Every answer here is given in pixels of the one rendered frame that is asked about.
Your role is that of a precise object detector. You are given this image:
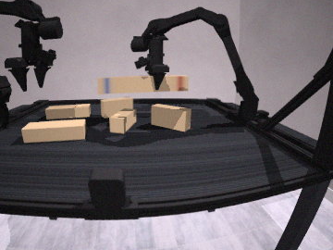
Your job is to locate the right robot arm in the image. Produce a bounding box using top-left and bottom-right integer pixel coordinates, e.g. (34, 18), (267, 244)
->
(130, 6), (259, 120)

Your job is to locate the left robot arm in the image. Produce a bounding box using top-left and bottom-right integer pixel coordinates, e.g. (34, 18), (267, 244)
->
(0, 0), (63, 124)

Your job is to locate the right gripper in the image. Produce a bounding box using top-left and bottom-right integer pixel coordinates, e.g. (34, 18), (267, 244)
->
(145, 51), (169, 90)

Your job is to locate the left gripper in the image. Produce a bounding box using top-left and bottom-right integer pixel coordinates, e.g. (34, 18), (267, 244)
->
(5, 40), (53, 92)

